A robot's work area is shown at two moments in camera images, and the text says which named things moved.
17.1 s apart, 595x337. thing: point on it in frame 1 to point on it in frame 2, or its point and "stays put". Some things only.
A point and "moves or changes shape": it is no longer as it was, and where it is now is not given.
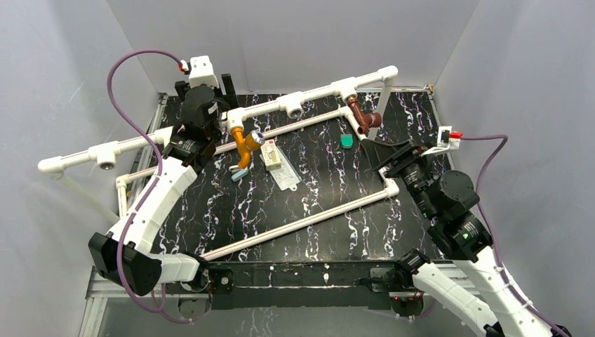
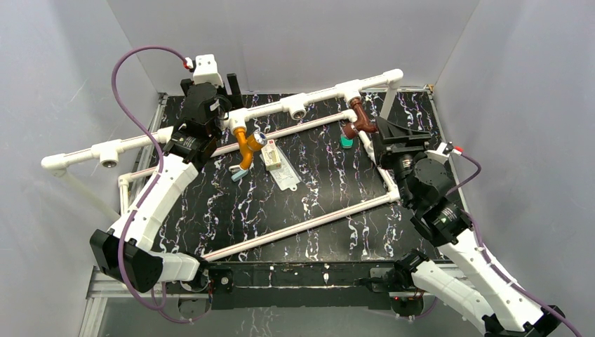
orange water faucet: [252, 141] stays put
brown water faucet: [365, 121] moves or changes shape
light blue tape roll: [238, 175] stays put
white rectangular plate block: [286, 177] stays put
